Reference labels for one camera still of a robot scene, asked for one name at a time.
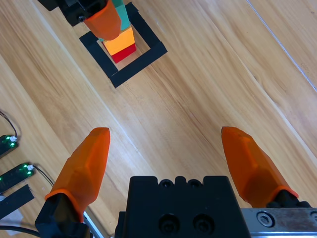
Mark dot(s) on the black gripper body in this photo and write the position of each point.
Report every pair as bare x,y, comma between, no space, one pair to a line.
74,10

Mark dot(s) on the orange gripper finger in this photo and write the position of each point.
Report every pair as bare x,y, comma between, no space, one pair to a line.
250,168
105,23
84,173

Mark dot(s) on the green wooden block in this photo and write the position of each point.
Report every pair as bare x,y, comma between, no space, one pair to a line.
124,15

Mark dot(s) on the black tape square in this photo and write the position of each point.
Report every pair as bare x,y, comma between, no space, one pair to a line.
128,72

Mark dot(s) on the usb dongle with green light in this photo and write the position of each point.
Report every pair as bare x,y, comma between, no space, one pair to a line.
8,145
17,174

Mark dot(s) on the black tape strip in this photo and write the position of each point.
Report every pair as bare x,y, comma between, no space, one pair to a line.
15,203

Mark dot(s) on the white tape piece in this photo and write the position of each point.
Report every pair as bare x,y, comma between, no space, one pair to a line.
11,220

